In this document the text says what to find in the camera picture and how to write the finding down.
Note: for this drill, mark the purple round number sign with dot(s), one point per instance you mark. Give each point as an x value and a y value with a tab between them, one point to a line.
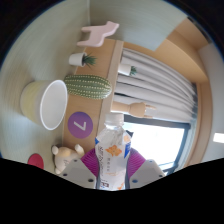
80	125

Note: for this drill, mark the dark-framed window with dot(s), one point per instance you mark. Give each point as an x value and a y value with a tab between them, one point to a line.
156	143

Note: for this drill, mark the black figurine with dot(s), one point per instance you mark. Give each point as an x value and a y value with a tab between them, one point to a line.
130	134

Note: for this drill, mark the clear plastic water bottle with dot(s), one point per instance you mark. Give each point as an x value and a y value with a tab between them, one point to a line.
112	156

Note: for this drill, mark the ceiling light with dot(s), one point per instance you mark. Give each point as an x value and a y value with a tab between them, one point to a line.
219	137

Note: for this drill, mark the pale yellow white cup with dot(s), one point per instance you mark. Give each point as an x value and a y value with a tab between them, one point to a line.
53	105

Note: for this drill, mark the white curtain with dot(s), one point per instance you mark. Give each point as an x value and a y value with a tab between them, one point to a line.
156	86

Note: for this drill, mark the grey-green desk partition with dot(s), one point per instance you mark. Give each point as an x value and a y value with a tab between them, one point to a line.
140	23

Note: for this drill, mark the pink horse figurine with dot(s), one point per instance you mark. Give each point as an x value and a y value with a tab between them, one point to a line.
98	35

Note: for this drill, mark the flat round red coaster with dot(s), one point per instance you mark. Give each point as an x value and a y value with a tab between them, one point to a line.
35	161

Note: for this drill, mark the wooden hand model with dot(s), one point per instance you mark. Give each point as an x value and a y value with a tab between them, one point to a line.
130	109

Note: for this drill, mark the beige mouse plush toy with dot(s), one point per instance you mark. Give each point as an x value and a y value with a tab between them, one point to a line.
65	156

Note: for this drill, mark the tall green cactus ornament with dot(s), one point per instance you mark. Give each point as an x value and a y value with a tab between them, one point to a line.
87	86

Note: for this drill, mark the wooden desk ledge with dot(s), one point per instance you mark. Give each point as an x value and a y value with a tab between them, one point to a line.
103	58

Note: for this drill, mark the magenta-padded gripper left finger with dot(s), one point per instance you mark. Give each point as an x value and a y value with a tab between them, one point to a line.
77	171

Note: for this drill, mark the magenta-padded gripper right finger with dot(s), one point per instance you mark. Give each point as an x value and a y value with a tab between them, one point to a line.
148	170

